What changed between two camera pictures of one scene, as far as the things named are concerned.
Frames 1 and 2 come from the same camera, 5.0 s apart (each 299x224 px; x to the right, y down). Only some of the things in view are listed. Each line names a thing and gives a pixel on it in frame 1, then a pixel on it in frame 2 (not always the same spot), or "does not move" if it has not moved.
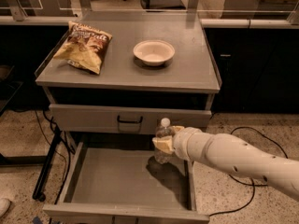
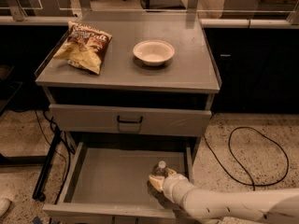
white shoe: x=5 y=204 does not move
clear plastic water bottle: x=163 y=132 to x=158 y=175
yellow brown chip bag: x=85 y=48 does not move
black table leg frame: x=45 y=161 does not move
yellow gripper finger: x=164 y=143 to x=157 y=181
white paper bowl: x=153 y=52 does not move
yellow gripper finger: x=177 y=128 to x=171 y=172
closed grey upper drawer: x=86 y=119 does not move
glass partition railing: x=150 y=7 does not move
